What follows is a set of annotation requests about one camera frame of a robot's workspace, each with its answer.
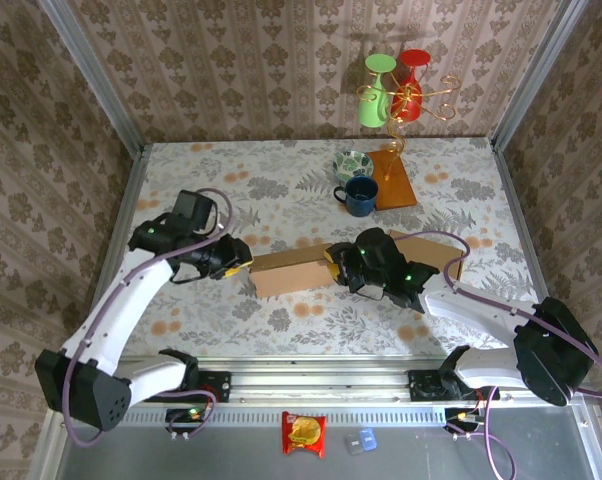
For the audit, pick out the dark blue mug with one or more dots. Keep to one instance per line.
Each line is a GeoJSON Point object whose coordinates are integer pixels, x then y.
{"type": "Point", "coordinates": [361, 197]}

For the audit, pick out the aluminium extrusion rail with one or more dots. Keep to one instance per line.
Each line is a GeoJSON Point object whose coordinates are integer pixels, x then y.
{"type": "Point", "coordinates": [321, 382]}

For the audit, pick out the green plastic wine glass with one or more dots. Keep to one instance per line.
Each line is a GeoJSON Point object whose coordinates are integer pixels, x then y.
{"type": "Point", "coordinates": [371, 110]}

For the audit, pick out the small grey packet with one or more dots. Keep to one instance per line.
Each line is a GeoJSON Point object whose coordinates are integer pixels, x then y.
{"type": "Point", "coordinates": [352, 444]}

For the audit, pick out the leaf pattern bowl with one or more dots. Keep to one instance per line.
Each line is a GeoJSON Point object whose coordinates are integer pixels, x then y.
{"type": "Point", "coordinates": [353, 165]}

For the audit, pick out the red snack packet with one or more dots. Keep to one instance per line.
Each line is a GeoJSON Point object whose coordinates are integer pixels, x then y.
{"type": "Point", "coordinates": [303, 435]}

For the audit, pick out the aluminium frame post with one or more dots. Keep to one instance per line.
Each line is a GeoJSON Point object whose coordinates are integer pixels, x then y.
{"type": "Point", "coordinates": [101, 85]}
{"type": "Point", "coordinates": [536, 75]}

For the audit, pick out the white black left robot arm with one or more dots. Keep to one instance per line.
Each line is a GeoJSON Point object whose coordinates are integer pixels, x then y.
{"type": "Point", "coordinates": [111, 310]}

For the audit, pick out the floral tablecloth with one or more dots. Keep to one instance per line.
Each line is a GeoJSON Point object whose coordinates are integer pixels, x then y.
{"type": "Point", "coordinates": [261, 320]}

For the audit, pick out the brown cardboard box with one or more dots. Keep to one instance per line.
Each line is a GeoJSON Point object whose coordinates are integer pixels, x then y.
{"type": "Point", "coordinates": [431, 250]}
{"type": "Point", "coordinates": [291, 272]}

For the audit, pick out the brown wooden board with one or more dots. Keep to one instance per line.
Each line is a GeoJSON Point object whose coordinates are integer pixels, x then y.
{"type": "Point", "coordinates": [398, 190]}

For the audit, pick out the small black circuit board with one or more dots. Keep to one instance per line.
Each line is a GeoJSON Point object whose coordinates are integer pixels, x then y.
{"type": "Point", "coordinates": [456, 415]}
{"type": "Point", "coordinates": [183, 414]}

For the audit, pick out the red plastic wine glass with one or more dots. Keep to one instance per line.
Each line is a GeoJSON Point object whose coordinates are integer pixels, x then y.
{"type": "Point", "coordinates": [407, 102]}

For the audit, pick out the small blue packet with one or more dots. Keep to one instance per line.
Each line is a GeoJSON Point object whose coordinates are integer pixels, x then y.
{"type": "Point", "coordinates": [368, 439]}

